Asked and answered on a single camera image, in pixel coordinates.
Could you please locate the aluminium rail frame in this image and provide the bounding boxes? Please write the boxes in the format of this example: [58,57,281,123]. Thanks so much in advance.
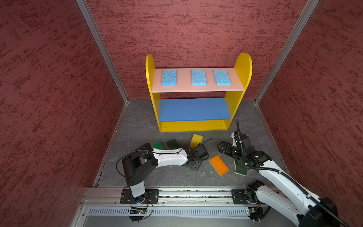
[71,187,269,227]

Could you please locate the dark green wavy sponge right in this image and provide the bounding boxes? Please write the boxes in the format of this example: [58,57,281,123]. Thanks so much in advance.
[234,159,248,176]

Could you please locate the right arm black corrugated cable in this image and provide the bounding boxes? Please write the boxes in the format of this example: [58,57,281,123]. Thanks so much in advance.
[236,120,349,227]

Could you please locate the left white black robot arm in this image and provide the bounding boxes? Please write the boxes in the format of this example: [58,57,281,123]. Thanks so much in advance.
[119,143,209,201]

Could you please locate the blue sponge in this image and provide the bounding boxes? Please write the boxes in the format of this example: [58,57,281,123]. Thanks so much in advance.
[213,70,231,86]
[192,70,207,86]
[161,70,177,87]

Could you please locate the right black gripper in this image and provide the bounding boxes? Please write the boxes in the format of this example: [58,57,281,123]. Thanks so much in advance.
[216,141,246,160]

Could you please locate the bright green sponge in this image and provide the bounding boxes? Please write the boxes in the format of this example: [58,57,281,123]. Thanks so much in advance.
[151,140,165,150]

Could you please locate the orange sponge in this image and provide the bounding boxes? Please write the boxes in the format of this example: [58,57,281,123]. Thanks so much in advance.
[209,155,229,176]

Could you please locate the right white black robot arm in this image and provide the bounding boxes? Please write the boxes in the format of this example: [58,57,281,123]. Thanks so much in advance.
[217,131,347,227]

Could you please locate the dark green wavy sponge left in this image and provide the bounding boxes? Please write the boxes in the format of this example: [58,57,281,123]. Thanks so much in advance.
[167,139,181,149]

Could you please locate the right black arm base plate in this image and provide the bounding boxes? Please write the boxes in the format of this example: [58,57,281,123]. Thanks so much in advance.
[231,189,257,205]

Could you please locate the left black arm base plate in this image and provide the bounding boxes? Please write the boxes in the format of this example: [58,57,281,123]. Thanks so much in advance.
[120,188,159,204]

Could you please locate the dark green wavy sponge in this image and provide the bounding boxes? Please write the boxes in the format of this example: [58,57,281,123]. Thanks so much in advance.
[167,139,181,149]
[234,159,248,176]

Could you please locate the yellow sponge back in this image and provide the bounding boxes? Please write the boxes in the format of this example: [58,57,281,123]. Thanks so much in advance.
[189,133,203,148]

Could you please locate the yellow shelf with coloured boards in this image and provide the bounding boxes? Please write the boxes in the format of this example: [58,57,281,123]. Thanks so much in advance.
[146,53,252,132]

